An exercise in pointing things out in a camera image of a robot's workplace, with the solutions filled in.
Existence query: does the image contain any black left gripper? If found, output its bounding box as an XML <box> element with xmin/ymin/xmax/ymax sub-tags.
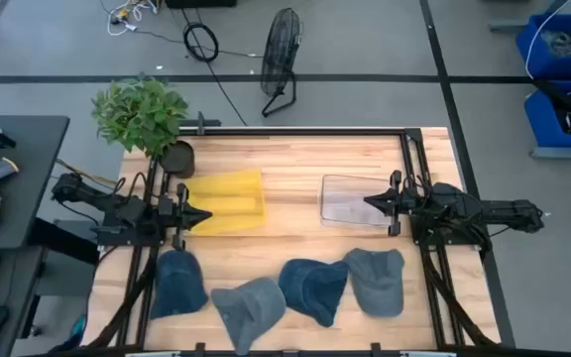
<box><xmin>159</xmin><ymin>181</ymin><xmax>213</xmax><ymax>252</ymax></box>

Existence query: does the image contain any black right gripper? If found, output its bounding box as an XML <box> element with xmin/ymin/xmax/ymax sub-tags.
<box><xmin>363</xmin><ymin>170</ymin><xmax>419</xmax><ymax>237</ymax></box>

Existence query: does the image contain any dark blue denim cap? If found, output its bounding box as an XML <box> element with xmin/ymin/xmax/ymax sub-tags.
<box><xmin>278</xmin><ymin>257</ymin><xmax>351</xmax><ymax>328</ymax></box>
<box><xmin>149</xmin><ymin>249</ymin><xmax>210</xmax><ymax>320</ymax></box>

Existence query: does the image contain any gray cap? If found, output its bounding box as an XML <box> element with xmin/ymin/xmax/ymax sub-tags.
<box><xmin>343</xmin><ymin>247</ymin><xmax>406</xmax><ymax>318</ymax></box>
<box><xmin>209</xmin><ymin>276</ymin><xmax>287</xmax><ymax>356</ymax></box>

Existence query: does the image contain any clear plastic bin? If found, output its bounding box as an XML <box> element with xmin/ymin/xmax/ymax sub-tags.
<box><xmin>318</xmin><ymin>174</ymin><xmax>396</xmax><ymax>230</ymax></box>

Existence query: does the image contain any translucent yellow plastic bin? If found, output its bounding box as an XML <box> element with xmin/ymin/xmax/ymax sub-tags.
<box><xmin>184</xmin><ymin>169</ymin><xmax>268</xmax><ymax>237</ymax></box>

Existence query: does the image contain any dark plant pot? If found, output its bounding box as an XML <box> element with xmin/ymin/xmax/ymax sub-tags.
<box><xmin>159</xmin><ymin>140</ymin><xmax>196</xmax><ymax>179</ymax></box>

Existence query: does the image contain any green leafy artificial plant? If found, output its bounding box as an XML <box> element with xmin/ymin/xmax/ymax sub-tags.
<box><xmin>90</xmin><ymin>72</ymin><xmax>190</xmax><ymax>159</ymax></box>

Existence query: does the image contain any black desk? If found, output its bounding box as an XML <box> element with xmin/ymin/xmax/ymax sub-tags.
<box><xmin>0</xmin><ymin>114</ymin><xmax>71</xmax><ymax>252</ymax></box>

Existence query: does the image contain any blue storage bin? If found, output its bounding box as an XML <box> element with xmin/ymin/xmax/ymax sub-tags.
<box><xmin>515</xmin><ymin>13</ymin><xmax>571</xmax><ymax>80</ymax></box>
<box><xmin>523</xmin><ymin>81</ymin><xmax>571</xmax><ymax>149</ymax></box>

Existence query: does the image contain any black floor fan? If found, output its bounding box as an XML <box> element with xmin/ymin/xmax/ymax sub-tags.
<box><xmin>259</xmin><ymin>7</ymin><xmax>302</xmax><ymax>119</ymax></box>

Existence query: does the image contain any dark gray desk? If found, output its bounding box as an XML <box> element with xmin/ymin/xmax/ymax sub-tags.
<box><xmin>0</xmin><ymin>245</ymin><xmax>47</xmax><ymax>357</ymax></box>

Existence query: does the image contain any black aluminium rig frame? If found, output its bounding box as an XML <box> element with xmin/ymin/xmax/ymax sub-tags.
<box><xmin>81</xmin><ymin>126</ymin><xmax>514</xmax><ymax>357</ymax></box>

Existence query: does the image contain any black cable sleeve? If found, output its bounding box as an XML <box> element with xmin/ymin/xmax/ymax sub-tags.
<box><xmin>419</xmin><ymin>247</ymin><xmax>498</xmax><ymax>348</ymax></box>
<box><xmin>89</xmin><ymin>247</ymin><xmax>161</xmax><ymax>348</ymax></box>

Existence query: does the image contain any black coiled floor cable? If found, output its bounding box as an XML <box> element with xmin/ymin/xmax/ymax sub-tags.
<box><xmin>169</xmin><ymin>4</ymin><xmax>267</xmax><ymax>128</ymax></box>

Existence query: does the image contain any white cable bundle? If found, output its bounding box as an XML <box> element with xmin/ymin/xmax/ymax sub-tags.
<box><xmin>99</xmin><ymin>0</ymin><xmax>162</xmax><ymax>37</ymax></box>

